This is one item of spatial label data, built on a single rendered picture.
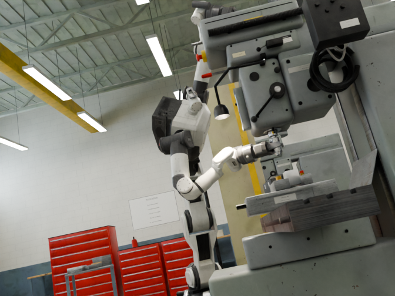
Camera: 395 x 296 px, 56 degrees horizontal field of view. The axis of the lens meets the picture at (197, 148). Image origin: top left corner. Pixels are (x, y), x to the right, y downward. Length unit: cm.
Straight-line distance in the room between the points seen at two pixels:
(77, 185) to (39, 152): 169
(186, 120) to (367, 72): 92
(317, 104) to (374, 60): 28
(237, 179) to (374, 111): 202
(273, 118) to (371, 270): 71
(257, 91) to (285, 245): 68
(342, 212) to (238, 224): 240
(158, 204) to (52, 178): 346
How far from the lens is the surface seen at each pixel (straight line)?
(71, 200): 1181
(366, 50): 171
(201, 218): 221
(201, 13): 203
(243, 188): 343
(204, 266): 229
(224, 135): 352
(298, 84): 171
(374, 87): 166
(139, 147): 1136
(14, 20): 927
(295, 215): 103
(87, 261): 674
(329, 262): 157
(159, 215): 1092
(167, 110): 207
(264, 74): 174
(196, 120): 201
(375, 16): 195
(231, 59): 175
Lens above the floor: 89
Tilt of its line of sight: 14 degrees up
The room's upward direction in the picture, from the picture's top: 12 degrees counter-clockwise
